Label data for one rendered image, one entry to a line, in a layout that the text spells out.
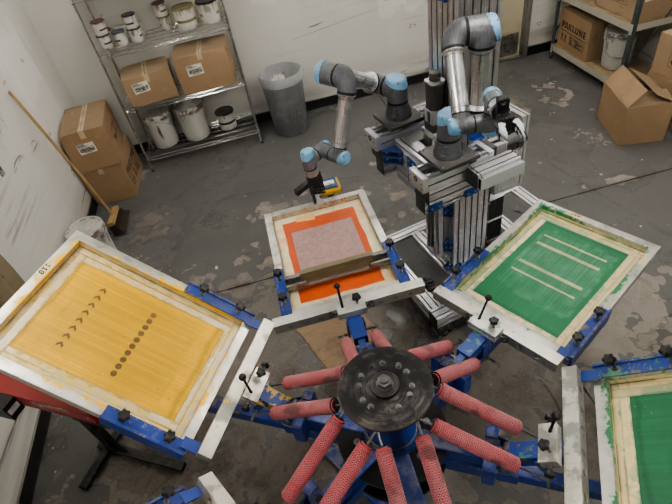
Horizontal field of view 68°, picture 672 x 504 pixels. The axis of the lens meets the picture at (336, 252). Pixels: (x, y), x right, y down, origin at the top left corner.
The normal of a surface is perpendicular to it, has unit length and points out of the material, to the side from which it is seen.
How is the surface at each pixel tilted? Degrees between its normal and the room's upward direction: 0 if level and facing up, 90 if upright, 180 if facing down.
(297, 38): 90
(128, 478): 0
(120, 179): 90
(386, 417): 0
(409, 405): 0
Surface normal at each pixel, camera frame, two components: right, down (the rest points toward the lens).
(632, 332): -0.15, -0.72
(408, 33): 0.22, 0.64
